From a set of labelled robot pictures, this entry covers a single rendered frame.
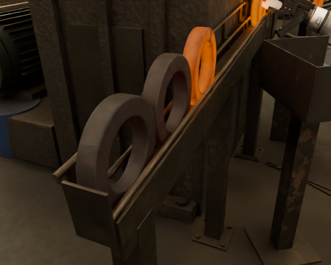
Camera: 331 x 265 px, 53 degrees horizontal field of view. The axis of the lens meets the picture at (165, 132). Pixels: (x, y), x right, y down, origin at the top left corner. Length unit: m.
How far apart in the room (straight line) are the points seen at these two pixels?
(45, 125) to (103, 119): 1.21
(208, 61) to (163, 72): 0.30
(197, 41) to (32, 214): 1.06
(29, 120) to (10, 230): 0.54
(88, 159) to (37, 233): 1.01
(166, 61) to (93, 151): 0.24
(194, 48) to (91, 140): 0.37
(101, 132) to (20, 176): 1.36
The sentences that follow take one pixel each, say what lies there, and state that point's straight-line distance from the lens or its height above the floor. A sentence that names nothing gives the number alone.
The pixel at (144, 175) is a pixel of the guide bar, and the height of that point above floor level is 0.63.
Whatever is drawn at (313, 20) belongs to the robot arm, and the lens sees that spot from 1.46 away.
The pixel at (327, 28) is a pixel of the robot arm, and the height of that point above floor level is 0.67.
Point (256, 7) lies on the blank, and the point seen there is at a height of 0.74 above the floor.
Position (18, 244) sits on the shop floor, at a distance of 1.42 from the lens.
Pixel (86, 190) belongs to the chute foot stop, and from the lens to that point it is 0.45.
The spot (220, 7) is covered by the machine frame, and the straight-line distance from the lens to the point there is 1.16.
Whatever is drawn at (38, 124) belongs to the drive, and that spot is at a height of 0.24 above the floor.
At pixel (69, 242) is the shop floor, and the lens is 1.36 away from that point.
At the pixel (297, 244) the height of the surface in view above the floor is 0.01.
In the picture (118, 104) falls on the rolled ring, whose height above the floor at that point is 0.76.
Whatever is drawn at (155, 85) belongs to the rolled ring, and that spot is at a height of 0.74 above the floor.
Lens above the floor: 0.95
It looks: 29 degrees down
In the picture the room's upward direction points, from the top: 2 degrees counter-clockwise
